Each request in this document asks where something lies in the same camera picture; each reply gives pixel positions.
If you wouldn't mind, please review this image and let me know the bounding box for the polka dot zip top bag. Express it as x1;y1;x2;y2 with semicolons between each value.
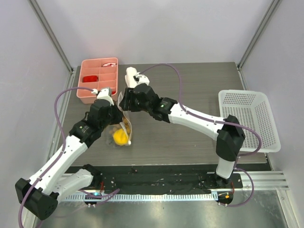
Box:
105;107;133;147

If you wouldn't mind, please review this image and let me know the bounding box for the yellow fake pear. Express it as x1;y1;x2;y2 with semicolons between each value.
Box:
113;129;128;146

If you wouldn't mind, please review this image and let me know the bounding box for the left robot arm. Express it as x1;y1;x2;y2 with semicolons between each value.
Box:
15;98;123;220

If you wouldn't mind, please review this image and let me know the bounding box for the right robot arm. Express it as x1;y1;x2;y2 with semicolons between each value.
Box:
118;84;246;188

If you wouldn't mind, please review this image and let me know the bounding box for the rolled white towel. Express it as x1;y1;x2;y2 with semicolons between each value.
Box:
125;67;140;88

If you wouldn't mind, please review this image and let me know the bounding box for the pink compartment tray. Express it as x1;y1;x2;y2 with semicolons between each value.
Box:
78;57;118;100

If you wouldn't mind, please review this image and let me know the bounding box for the red white item in tray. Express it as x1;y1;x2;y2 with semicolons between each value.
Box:
103;63;117;67

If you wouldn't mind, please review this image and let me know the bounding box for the white perforated basket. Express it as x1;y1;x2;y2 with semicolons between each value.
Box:
218;90;281;153

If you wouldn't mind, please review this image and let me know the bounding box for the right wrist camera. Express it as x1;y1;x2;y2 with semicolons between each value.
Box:
133;74;150;86

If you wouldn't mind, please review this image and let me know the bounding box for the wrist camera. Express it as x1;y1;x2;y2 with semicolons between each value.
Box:
133;74;150;86
96;87;114;105

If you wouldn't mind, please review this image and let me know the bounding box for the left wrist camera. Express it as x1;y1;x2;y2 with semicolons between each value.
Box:
96;87;114;105

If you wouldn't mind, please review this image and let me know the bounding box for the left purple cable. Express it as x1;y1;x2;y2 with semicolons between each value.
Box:
18;87;121;228

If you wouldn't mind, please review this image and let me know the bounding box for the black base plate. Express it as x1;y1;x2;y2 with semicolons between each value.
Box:
73;166;243;194

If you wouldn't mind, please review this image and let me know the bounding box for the aluminium rail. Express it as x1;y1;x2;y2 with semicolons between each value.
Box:
61;171;289;203

